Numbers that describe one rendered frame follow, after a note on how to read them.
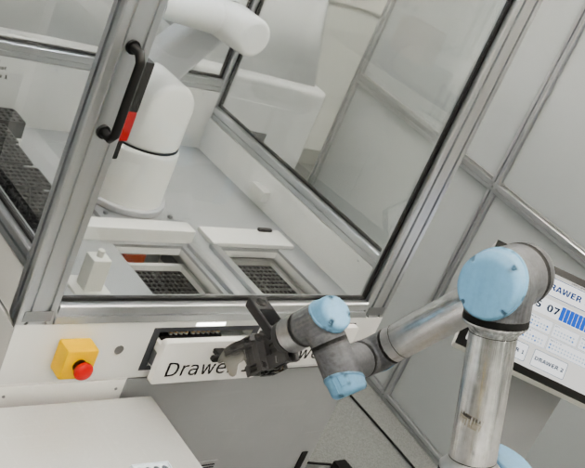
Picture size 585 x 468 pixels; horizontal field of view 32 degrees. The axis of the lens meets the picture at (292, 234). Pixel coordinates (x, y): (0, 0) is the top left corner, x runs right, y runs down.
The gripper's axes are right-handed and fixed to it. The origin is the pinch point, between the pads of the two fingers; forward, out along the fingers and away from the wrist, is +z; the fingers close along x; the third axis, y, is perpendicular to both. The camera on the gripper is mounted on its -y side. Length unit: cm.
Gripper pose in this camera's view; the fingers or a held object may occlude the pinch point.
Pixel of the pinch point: (228, 356)
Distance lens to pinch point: 221.4
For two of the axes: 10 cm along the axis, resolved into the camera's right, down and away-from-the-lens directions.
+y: 2.3, 9.2, -3.1
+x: 7.5, 0.4, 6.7
